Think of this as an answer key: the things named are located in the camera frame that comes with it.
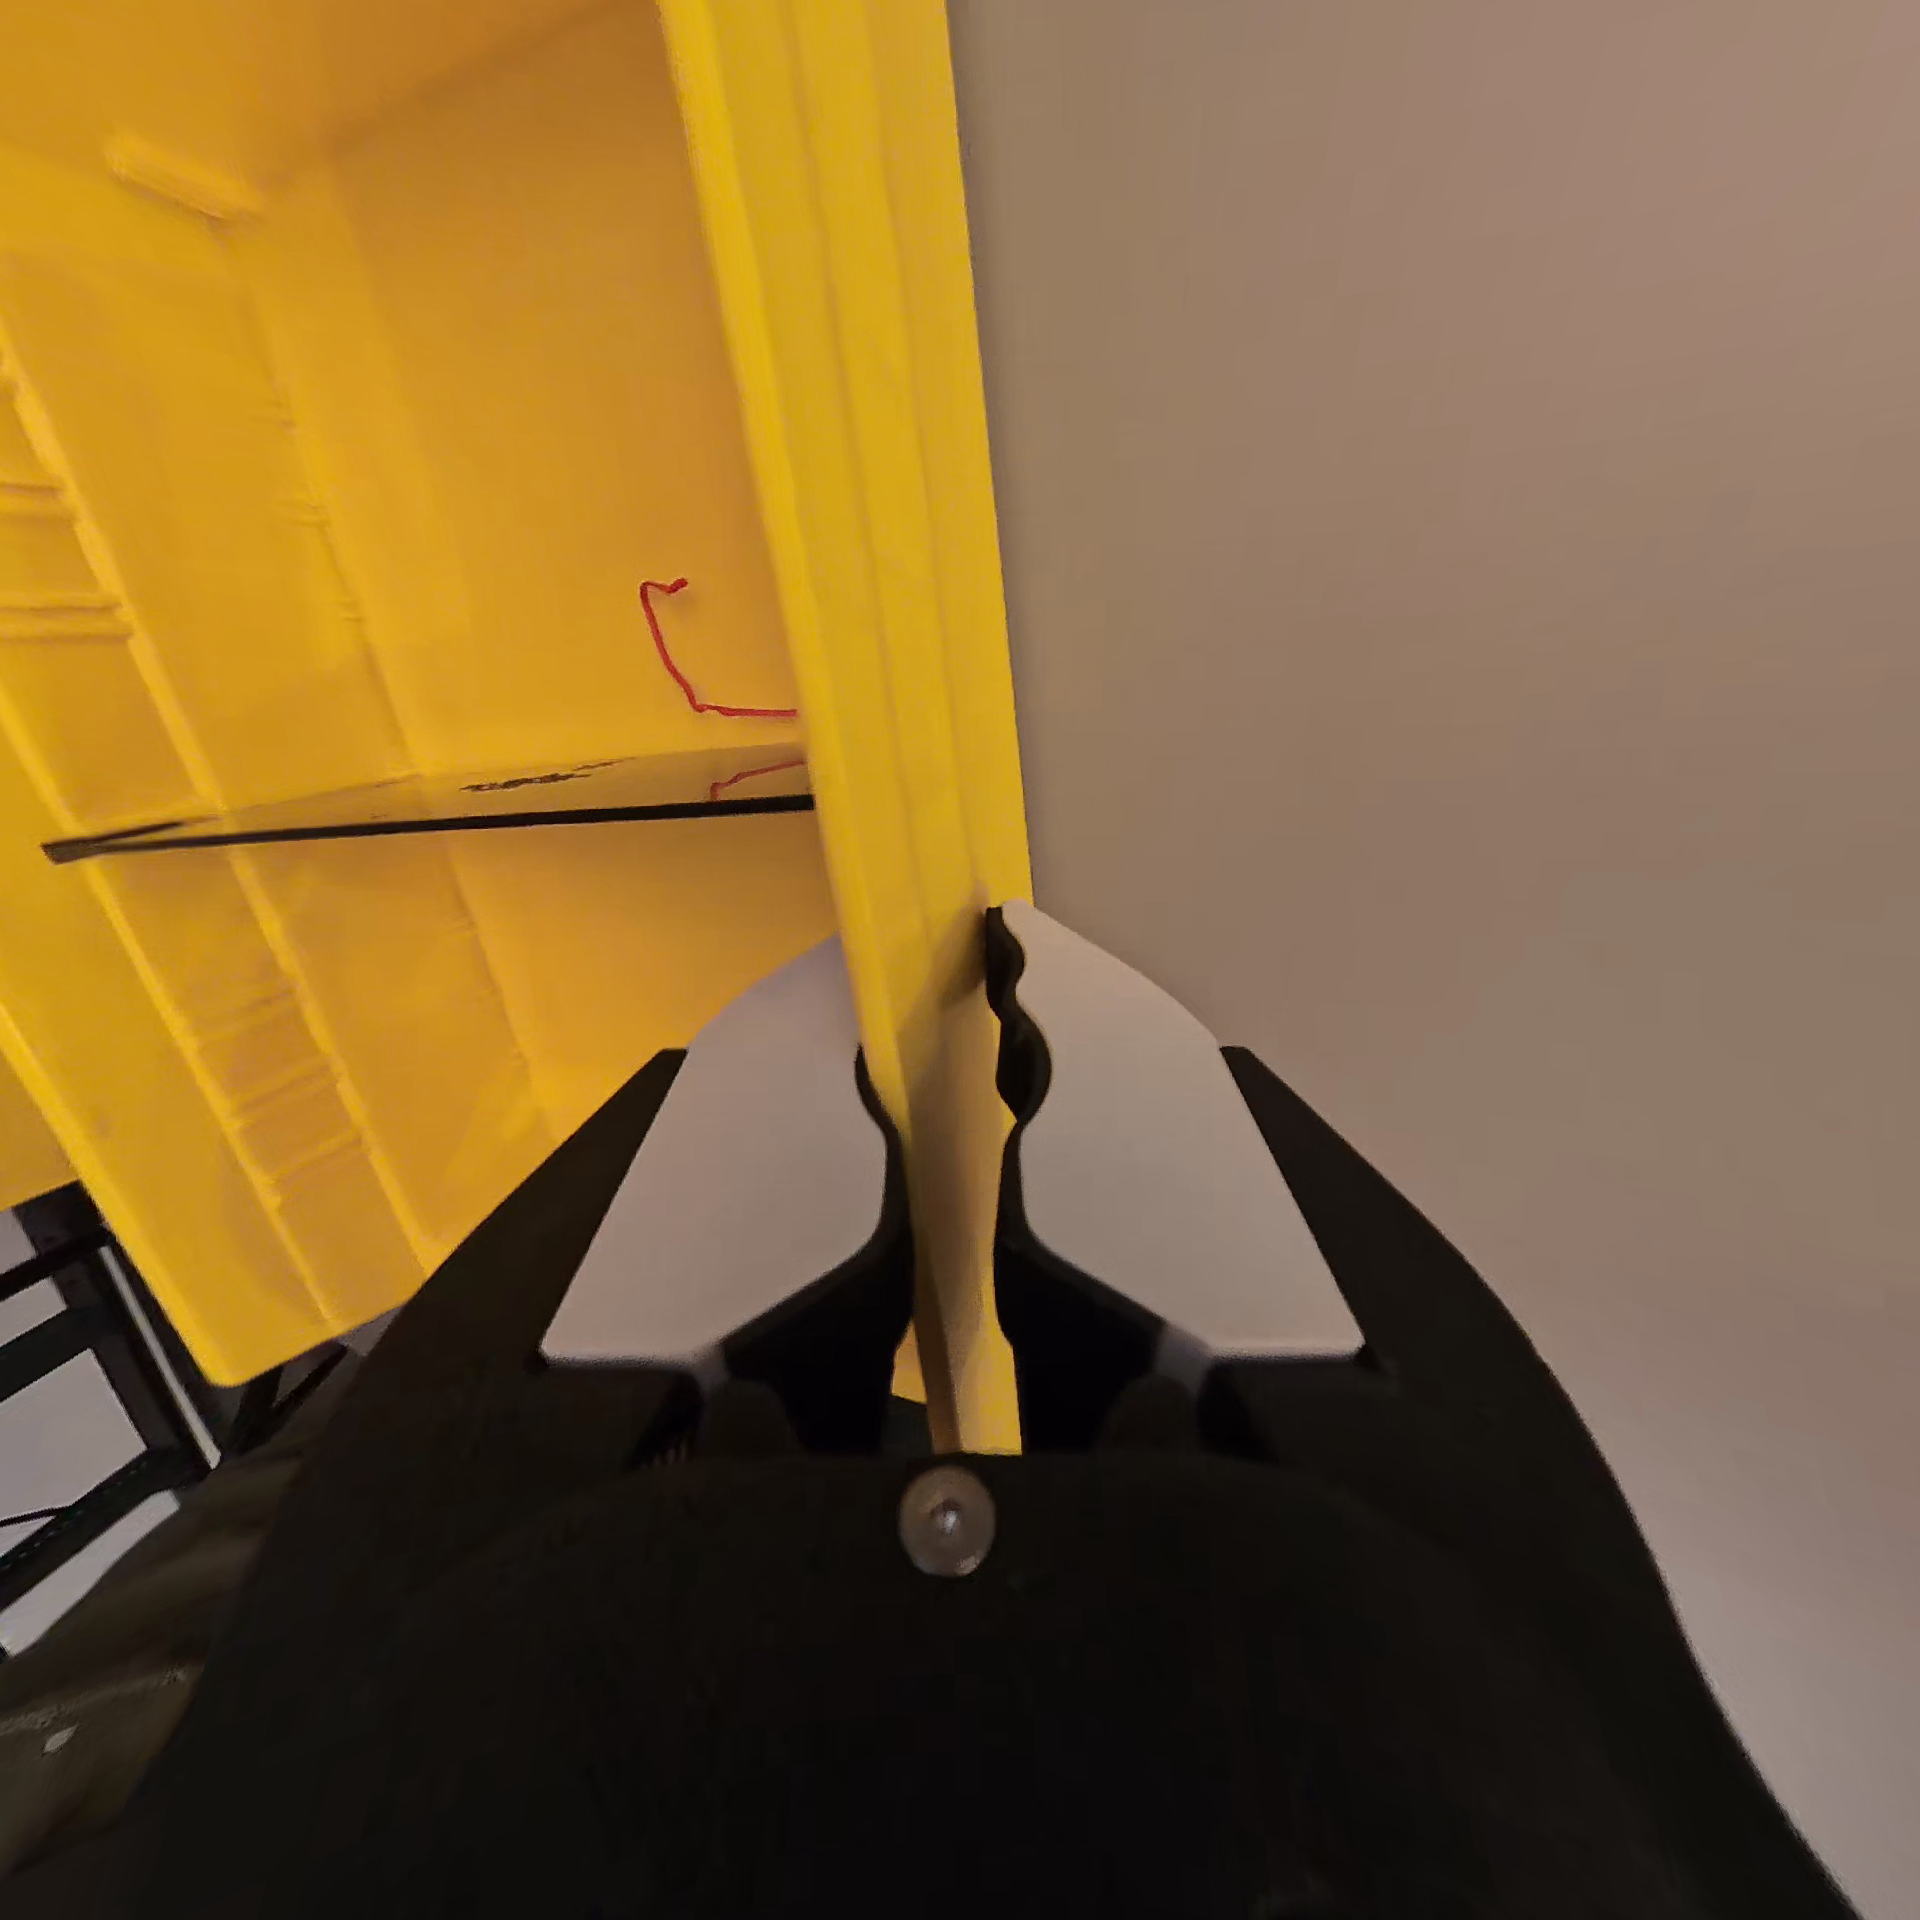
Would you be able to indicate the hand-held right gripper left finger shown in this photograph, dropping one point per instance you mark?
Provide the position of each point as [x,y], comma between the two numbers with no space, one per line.
[720,1202]

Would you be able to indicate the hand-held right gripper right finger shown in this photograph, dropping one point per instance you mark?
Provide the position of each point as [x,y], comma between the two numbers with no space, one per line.
[1184,1202]

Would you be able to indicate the yellow plastic bin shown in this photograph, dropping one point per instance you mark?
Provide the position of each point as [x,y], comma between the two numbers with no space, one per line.
[451,452]

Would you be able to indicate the red twist tie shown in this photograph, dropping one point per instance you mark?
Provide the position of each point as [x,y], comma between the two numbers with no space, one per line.
[667,662]

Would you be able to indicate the person's dark clothing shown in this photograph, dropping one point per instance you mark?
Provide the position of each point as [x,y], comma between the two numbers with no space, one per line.
[89,1724]

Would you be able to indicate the black metal frame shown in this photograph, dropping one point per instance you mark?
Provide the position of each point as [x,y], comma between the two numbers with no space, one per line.
[147,1350]

